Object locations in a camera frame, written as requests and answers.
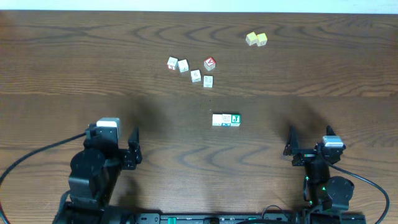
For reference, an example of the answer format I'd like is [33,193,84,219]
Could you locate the plain wooden picture block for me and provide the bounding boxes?
[178,59,189,73]

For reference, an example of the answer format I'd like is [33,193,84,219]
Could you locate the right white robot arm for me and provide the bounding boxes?
[283,126,354,223]

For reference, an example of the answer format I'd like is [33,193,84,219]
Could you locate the wooden block animal picture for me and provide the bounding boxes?
[190,70,201,83]

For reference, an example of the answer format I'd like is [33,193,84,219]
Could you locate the yellow block right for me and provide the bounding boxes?
[256,33,268,47]

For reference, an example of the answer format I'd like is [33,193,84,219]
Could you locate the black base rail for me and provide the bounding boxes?
[133,205,366,224]

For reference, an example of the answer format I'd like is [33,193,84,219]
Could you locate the wooden block red bottom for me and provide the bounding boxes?
[167,57,178,70]

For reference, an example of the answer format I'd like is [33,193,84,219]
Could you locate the blue edged picture block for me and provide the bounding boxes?
[221,114,232,126]

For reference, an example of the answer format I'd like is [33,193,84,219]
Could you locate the yellow block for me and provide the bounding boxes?
[256,33,268,47]
[246,32,257,45]

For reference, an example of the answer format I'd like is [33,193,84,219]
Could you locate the red letter A block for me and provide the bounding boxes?
[204,57,216,71]

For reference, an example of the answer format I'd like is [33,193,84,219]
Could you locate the green letter J block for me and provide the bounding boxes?
[231,114,241,126]

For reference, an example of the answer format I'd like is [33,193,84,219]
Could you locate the yellow block left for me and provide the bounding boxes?
[246,32,257,45]

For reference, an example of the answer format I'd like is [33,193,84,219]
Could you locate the wooden block round picture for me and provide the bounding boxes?
[203,75,213,88]

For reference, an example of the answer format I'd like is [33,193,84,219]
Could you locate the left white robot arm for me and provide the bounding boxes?
[53,124,142,224]

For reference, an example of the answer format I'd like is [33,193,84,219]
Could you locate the plain white wooden block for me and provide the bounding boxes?
[212,114,223,126]

